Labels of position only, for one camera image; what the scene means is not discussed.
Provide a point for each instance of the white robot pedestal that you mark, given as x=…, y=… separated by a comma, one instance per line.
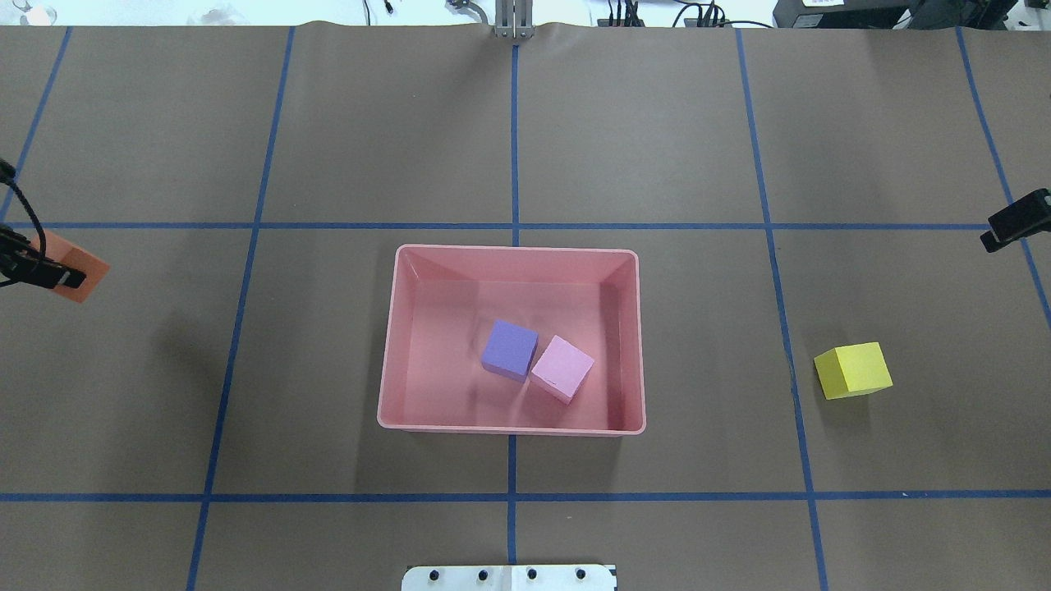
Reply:
x=512, y=577

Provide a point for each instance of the purple foam block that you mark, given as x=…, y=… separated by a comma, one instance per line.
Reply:
x=509, y=350

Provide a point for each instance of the orange foam block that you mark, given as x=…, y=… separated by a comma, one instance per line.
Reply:
x=72, y=255

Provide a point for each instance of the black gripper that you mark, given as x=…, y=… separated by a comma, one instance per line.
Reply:
x=37, y=271

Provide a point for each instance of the yellow foam block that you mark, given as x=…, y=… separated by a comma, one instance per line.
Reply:
x=855, y=370

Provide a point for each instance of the pink plastic bin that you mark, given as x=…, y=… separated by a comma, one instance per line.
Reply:
x=444, y=301

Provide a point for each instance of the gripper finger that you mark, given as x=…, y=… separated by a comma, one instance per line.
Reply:
x=1019, y=220

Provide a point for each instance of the aluminium frame post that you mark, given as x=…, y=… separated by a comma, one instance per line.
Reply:
x=514, y=19

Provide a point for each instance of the pink foam block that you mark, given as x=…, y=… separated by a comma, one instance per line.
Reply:
x=561, y=369

